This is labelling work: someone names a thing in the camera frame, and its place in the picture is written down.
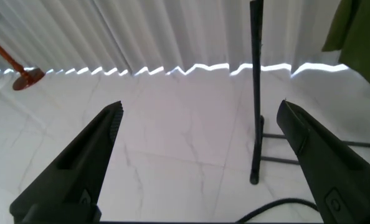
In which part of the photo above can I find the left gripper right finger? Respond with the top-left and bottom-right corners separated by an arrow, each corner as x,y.
276,99 -> 370,222

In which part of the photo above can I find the black cable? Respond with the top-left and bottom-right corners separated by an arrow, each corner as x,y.
235,197 -> 320,223

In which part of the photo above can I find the black clothes rack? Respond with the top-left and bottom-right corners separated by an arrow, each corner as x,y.
249,0 -> 370,185

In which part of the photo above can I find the green long-sleeved shirt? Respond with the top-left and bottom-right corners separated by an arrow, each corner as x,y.
321,0 -> 370,95

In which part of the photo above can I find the white curtain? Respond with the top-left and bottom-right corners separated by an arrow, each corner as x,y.
0,0 -> 350,77

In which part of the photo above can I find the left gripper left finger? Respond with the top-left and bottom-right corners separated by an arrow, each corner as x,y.
9,100 -> 125,222

